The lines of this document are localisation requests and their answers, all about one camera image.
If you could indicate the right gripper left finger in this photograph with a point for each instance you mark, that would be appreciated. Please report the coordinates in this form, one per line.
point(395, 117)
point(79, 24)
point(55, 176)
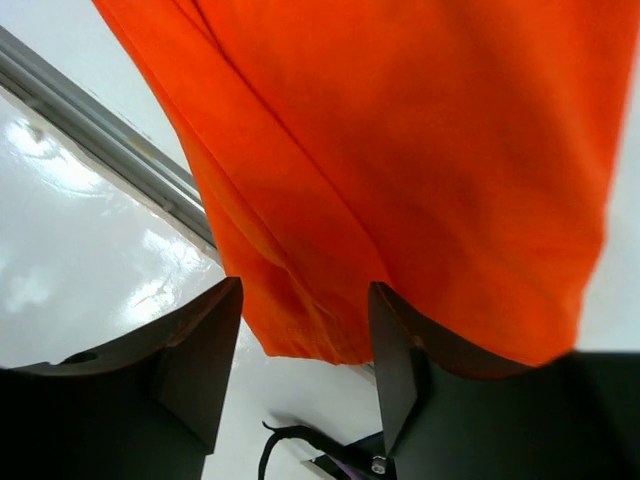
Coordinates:
point(146, 405)

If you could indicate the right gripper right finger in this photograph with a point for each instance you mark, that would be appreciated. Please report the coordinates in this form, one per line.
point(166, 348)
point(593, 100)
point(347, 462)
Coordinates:
point(453, 410)

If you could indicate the orange t shirt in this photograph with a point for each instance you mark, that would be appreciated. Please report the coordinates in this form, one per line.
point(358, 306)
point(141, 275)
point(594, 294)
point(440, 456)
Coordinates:
point(459, 151)

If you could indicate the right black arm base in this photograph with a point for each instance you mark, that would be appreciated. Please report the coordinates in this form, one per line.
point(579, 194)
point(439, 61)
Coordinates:
point(363, 459)

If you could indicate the aluminium table rail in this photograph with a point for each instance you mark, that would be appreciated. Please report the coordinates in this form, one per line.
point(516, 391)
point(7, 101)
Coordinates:
point(63, 130)

